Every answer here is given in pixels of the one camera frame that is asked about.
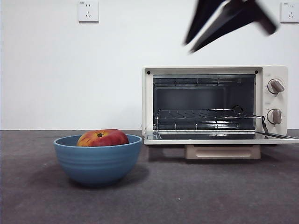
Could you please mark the beige oven control knob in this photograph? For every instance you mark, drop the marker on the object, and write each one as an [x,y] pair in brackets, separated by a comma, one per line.
[275,86]
[275,116]

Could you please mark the blue ribbed bowl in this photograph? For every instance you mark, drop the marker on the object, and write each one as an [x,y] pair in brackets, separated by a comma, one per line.
[98,165]

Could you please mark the red yellow apple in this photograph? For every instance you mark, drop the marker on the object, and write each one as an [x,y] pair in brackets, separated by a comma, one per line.
[109,138]

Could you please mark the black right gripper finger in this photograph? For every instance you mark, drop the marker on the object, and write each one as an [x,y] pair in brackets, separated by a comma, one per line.
[233,18]
[205,14]

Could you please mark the white wall socket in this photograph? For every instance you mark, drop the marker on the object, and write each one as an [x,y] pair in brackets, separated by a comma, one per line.
[88,11]
[290,14]

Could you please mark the cream Toshiba toaster oven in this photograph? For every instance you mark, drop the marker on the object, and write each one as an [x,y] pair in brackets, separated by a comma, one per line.
[264,70]

